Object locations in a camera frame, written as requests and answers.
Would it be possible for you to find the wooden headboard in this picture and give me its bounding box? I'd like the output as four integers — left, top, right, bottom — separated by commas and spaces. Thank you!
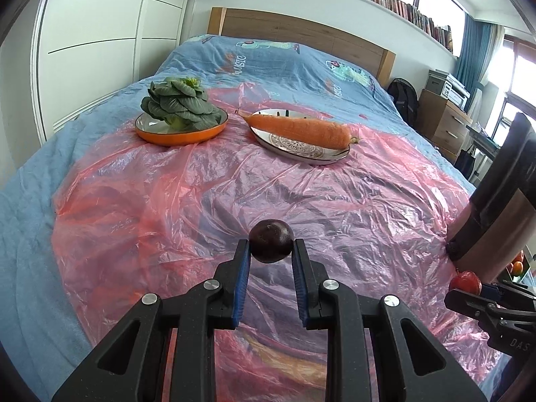
208, 7, 396, 90

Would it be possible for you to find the dark purple plum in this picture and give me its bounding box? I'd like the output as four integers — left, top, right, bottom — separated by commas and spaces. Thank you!
250, 220, 294, 264

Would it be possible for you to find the black and steel electric kettle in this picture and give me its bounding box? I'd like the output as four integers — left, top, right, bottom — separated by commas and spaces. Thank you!
446, 113, 536, 283

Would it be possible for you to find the white-framed desk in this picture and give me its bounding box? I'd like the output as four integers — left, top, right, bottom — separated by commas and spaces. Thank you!
467, 123, 503, 151

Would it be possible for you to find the white printer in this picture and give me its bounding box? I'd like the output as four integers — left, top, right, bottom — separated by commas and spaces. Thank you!
427, 69, 470, 110

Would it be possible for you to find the carrot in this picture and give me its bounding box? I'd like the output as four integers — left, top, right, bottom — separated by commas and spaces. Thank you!
235, 111, 361, 151

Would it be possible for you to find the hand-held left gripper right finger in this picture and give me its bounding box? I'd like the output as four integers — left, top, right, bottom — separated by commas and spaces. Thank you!
292, 238, 488, 402

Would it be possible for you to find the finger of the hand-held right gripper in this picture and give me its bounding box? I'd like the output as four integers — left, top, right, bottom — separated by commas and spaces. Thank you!
481, 282, 536, 302
445, 288, 536, 324

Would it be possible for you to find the dark blue bag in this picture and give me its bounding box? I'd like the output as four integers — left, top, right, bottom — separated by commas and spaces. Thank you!
454, 144, 478, 183

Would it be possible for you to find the teal curtain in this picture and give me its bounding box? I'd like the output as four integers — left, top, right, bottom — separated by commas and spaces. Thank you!
454, 12, 497, 93

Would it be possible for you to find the person's right forearm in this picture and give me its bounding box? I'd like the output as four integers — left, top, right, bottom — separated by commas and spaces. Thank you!
494, 349, 536, 402

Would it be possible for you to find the bok choy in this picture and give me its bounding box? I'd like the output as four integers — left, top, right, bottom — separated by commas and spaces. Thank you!
140, 76, 222, 130

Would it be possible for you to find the orange plate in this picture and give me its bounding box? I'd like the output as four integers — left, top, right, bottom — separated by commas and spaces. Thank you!
135, 109, 230, 147

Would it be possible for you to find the black backpack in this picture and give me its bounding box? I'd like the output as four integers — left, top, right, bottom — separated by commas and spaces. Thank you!
386, 77, 420, 128

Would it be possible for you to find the white wardrobe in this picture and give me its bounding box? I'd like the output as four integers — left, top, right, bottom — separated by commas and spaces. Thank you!
31, 0, 189, 143

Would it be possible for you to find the silver patterned plate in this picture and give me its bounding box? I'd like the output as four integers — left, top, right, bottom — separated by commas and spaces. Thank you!
248, 109, 350, 164

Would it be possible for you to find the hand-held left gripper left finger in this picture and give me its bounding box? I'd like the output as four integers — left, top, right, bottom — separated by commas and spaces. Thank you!
50, 239, 252, 402

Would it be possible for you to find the pink plastic sheet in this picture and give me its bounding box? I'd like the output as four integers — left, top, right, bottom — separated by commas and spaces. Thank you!
52, 81, 503, 402

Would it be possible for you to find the wooden drawer chest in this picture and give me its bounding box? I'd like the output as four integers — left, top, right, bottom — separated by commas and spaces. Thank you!
419, 89, 475, 164

